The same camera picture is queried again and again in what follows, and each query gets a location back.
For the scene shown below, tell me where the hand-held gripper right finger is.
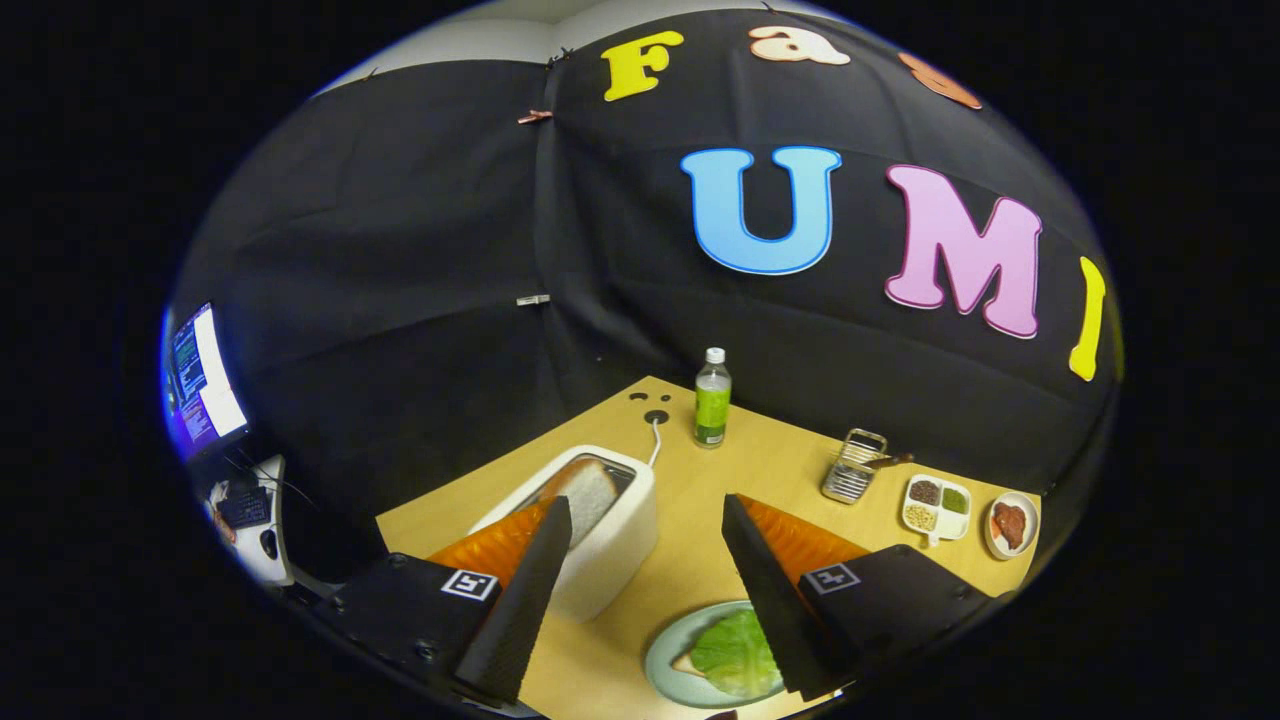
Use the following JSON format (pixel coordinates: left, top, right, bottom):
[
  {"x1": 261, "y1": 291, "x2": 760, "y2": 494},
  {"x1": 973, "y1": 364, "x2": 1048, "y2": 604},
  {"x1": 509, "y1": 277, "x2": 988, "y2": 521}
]
[{"x1": 720, "y1": 492, "x2": 993, "y2": 703}]

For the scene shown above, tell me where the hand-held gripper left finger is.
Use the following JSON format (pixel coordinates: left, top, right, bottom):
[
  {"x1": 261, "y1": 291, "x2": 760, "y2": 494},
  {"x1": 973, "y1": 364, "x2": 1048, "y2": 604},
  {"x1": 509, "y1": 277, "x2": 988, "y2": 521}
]
[{"x1": 325, "y1": 495, "x2": 575, "y2": 705}]

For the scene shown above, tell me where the green lettuce leaf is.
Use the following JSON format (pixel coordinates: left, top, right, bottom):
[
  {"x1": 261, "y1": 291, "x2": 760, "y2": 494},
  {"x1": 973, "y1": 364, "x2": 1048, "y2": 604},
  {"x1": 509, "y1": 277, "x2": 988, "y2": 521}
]
[{"x1": 690, "y1": 608, "x2": 783, "y2": 701}]

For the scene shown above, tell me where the white toaster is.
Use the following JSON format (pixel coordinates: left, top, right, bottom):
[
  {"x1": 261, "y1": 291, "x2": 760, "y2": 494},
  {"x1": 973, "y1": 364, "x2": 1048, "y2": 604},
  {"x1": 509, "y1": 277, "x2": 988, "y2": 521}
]
[{"x1": 468, "y1": 445, "x2": 661, "y2": 624}]

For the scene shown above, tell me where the green round plate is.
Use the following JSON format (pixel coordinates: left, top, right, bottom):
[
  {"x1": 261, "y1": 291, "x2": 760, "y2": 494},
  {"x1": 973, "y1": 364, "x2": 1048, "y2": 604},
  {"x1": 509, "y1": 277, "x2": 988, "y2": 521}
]
[{"x1": 643, "y1": 600, "x2": 791, "y2": 710}]

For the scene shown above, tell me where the white divided dish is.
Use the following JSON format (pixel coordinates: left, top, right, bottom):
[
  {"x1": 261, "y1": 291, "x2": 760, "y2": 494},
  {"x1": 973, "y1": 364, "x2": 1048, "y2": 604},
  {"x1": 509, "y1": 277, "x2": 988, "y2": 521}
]
[{"x1": 901, "y1": 473, "x2": 973, "y2": 549}]

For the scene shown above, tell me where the green label drink bottle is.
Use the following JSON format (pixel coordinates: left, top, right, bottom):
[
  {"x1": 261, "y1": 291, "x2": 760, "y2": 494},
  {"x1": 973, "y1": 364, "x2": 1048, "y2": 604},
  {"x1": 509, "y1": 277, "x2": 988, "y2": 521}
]
[{"x1": 693, "y1": 347, "x2": 733, "y2": 449}]

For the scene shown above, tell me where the white side desk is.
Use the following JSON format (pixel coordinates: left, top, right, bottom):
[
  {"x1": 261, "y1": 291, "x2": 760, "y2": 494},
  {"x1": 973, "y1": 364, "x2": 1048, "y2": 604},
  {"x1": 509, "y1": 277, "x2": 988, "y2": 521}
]
[{"x1": 205, "y1": 455, "x2": 301, "y2": 591}]

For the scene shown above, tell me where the beige round plate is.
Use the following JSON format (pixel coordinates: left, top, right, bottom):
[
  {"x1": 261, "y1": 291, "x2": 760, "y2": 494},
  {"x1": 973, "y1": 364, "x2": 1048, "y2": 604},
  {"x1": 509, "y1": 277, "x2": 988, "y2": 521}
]
[{"x1": 984, "y1": 490, "x2": 1041, "y2": 561}]

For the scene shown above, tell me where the black keyboard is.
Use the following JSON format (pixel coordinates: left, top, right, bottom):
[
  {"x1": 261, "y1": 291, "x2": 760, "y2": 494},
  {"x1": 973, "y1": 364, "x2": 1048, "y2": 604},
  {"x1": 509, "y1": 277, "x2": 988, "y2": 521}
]
[{"x1": 215, "y1": 485, "x2": 273, "y2": 529}]

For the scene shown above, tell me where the black backdrop cloth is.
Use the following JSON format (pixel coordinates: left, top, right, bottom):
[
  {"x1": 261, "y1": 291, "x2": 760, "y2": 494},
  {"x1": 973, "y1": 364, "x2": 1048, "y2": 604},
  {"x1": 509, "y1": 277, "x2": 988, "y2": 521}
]
[{"x1": 170, "y1": 8, "x2": 1126, "y2": 591}]

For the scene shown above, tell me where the computer monitor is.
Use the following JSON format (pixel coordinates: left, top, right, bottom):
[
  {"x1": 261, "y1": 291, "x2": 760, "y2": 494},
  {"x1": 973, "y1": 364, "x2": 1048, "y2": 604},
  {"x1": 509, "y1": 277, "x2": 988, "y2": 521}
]
[{"x1": 160, "y1": 300, "x2": 251, "y2": 466}]

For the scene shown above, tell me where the wire utensil holder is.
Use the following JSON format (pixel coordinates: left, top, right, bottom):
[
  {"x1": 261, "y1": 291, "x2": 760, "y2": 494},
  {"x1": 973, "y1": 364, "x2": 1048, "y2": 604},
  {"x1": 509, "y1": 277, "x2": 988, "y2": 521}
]
[{"x1": 820, "y1": 428, "x2": 889, "y2": 504}]

